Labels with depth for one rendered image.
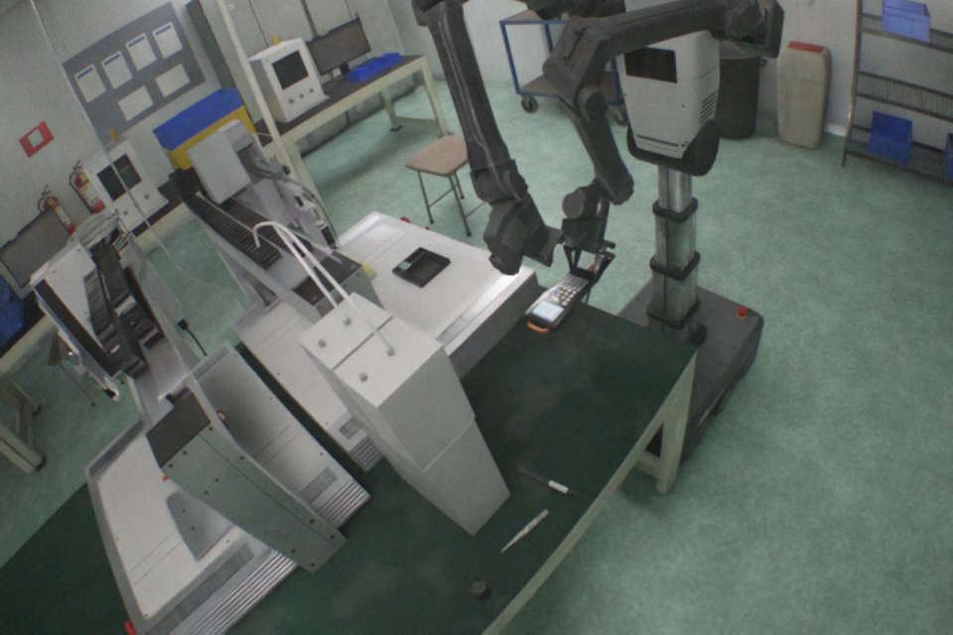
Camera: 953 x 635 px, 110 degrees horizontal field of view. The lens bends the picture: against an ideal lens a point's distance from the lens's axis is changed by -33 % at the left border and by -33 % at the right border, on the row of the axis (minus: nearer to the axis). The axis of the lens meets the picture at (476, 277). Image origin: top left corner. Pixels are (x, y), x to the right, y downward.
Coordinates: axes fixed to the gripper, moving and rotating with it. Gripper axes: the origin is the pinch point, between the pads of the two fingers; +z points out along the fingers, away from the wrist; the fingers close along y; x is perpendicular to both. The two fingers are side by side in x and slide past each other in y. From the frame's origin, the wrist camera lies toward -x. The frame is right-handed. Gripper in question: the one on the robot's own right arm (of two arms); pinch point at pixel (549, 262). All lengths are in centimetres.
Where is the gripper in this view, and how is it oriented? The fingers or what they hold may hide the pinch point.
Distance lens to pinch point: 105.9
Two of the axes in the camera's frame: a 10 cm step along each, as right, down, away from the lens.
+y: 7.1, 3.1, -6.4
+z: 4.1, 5.6, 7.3
